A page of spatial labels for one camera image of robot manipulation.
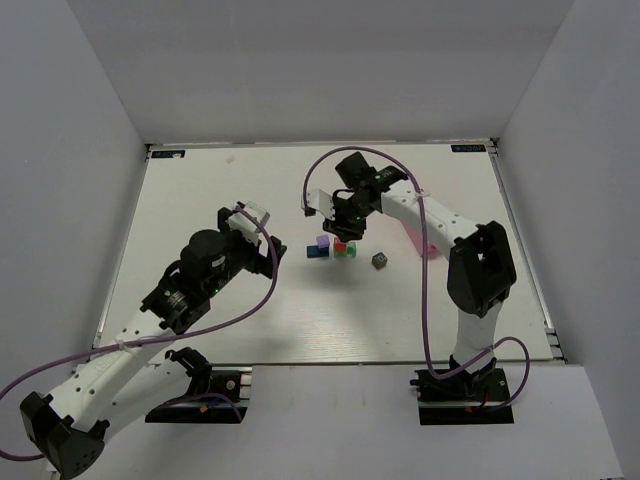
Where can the right corner label sticker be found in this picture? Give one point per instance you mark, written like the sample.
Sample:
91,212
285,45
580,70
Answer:
468,148

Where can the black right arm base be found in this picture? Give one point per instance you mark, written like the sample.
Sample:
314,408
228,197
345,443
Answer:
453,402

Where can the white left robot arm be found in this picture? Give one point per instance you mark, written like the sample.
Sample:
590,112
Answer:
69,424

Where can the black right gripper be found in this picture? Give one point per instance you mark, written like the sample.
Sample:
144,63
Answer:
347,228

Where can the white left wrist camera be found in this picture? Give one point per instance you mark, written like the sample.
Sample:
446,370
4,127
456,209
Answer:
247,219

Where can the dark blue rectangular block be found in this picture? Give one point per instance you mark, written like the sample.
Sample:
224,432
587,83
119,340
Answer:
315,251

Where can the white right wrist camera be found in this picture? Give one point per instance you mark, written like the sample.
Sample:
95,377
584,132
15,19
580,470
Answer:
317,201

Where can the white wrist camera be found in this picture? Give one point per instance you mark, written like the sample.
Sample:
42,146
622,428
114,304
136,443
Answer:
317,201
247,219

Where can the grey house block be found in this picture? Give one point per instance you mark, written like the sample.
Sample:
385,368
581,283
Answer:
379,260

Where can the pink plastic box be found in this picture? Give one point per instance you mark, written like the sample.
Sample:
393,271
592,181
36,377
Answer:
415,235

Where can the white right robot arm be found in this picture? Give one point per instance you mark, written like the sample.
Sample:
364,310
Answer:
481,269

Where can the left corner label sticker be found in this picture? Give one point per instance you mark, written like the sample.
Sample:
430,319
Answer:
166,154

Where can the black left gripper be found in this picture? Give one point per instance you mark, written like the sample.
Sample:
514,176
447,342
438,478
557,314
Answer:
261,257

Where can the purple cube block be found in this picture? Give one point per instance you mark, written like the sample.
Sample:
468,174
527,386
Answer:
323,242

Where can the corner label sticker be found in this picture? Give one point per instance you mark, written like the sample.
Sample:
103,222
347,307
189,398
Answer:
166,154
468,148

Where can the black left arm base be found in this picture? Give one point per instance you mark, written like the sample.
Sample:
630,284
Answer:
222,399

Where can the green hospital arch block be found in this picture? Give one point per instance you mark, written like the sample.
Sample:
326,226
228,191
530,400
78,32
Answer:
351,252

